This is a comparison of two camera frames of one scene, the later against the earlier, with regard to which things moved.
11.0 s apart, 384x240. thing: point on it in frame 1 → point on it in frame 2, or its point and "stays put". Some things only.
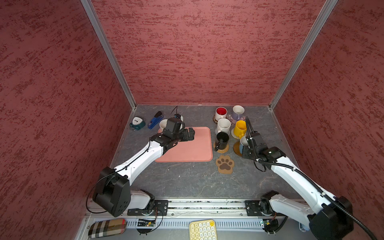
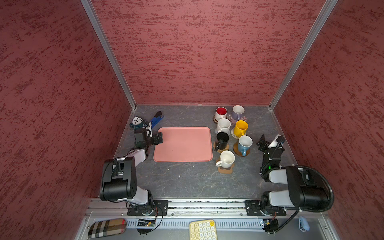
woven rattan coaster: [221, 151] stays put
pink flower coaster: [233, 121] stays put
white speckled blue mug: [244, 142] stays put
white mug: [163, 123] → [227, 158]
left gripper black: [191, 134] → [159, 141]
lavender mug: [237, 112] stays put
